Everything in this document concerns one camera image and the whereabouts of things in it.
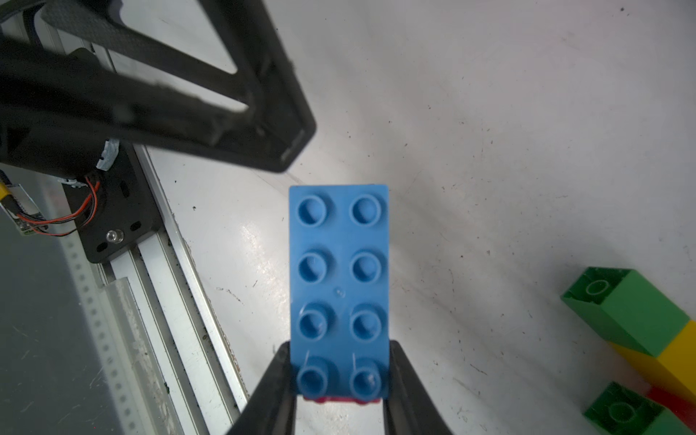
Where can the red long lego brick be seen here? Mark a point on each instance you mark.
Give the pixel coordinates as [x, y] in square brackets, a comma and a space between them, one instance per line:
[682, 409]

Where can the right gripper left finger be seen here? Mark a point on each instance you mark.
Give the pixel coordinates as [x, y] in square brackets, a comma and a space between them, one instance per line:
[271, 408]

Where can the blue long lego brick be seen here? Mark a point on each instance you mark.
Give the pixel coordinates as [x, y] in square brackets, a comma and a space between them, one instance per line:
[339, 240]

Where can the yellow lego cube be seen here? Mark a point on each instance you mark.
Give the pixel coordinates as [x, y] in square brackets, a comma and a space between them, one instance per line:
[673, 370]

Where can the green lego cube top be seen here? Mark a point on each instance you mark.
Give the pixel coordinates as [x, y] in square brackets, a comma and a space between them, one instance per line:
[624, 308]

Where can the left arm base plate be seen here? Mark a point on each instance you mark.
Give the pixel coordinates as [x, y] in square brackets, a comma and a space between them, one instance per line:
[127, 211]

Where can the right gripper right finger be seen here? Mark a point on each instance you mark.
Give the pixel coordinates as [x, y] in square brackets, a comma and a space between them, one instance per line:
[409, 408]

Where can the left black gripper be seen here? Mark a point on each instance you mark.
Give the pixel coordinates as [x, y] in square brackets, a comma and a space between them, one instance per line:
[67, 117]

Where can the green lego cube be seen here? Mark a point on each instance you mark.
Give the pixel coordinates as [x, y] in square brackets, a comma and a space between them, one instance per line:
[621, 411]
[624, 308]

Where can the pink lego cube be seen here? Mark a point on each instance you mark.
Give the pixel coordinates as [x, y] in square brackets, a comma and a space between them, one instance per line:
[324, 400]

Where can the aluminium rail frame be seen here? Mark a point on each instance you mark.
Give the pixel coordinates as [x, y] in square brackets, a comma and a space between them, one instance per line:
[163, 360]

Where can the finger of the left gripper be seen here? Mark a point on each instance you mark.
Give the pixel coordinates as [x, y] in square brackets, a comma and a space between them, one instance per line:
[269, 134]

